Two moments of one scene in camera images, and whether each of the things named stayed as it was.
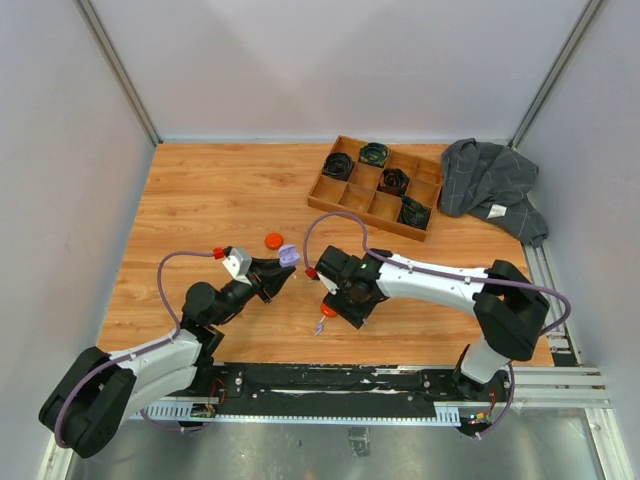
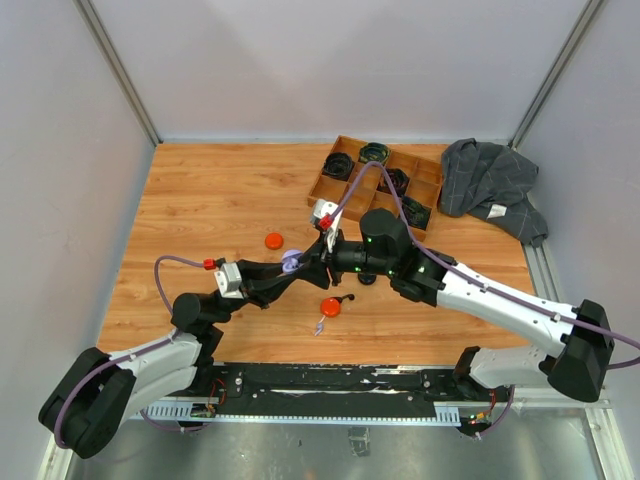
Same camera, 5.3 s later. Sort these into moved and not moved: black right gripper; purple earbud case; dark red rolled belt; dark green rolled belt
Moved: black right gripper; purple earbud case
Not moved: dark red rolled belt; dark green rolled belt
